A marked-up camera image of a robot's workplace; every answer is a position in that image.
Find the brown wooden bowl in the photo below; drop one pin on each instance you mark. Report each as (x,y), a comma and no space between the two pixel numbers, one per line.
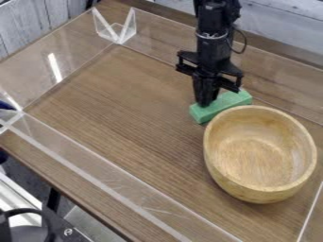
(259,153)

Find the green foam block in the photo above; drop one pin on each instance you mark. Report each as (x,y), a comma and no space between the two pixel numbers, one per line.
(226,101)

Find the black table leg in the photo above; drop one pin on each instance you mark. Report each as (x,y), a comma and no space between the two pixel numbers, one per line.
(53,199)

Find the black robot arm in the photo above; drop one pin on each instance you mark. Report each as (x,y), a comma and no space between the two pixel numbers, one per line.
(216,16)

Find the clear acrylic corner bracket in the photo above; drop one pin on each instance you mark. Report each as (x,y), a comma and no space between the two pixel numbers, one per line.
(116,33)

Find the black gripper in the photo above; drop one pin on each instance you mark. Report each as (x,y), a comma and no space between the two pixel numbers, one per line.
(210,67)

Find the blue object at left edge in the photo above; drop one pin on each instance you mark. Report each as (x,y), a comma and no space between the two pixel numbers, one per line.
(5,106)

